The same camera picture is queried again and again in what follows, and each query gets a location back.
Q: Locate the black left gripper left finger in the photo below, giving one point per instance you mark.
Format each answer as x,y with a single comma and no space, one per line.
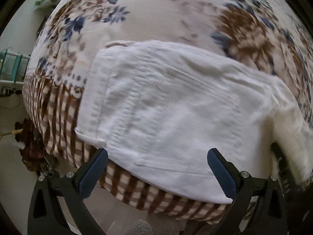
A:
45,213

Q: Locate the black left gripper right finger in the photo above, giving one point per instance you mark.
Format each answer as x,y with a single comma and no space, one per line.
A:
269,216

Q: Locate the white pants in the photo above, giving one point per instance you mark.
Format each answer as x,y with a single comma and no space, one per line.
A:
158,107

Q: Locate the teal storage shelf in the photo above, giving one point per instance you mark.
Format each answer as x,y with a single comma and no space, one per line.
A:
13,67

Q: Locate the floral bed cover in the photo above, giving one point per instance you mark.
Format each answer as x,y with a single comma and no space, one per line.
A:
265,35

